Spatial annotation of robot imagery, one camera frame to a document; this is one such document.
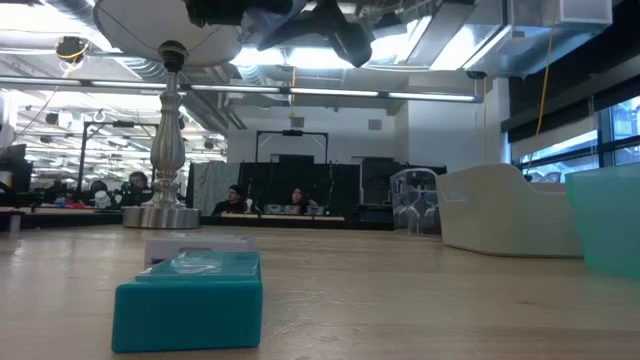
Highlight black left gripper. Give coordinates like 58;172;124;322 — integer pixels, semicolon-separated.
185;0;374;69

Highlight white rectangular plastic box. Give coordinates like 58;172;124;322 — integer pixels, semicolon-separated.
143;231;259;266

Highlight teal rectangular plastic box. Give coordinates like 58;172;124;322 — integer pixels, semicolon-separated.
111;251;265;356

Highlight long ceiling light bar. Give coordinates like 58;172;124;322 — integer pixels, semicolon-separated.
0;74;485;104

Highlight black partition panels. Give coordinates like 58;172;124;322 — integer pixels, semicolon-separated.
238;153;362;217

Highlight black cabinet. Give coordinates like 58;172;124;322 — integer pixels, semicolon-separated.
360;157;449;221

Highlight person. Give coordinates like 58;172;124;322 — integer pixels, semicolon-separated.
122;170;155;207
88;179;115;209
212;183;251;216
284;186;319;215

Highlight background wooden desk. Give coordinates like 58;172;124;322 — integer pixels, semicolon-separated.
199;213;396;231

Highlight clear plastic bin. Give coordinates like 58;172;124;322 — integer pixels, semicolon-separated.
389;167;444;237

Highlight grey cloth cover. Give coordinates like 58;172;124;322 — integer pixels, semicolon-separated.
185;159;241;217

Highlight silver lamp with white shade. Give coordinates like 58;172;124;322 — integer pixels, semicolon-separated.
92;0;244;230

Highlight white plastic bin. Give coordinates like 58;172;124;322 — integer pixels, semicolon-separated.
436;162;584;260

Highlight black monitor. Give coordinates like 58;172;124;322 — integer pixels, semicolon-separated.
0;143;34;207

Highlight teal translucent tray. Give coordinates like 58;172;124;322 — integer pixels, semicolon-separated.
564;163;640;281

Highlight black metal frame rig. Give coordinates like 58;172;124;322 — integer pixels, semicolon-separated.
77;119;157;191
255;128;330;164

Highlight yellow hanging cable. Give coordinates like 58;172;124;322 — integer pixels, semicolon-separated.
535;0;557;136

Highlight window with dark frame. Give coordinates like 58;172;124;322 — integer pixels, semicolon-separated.
502;94;640;184

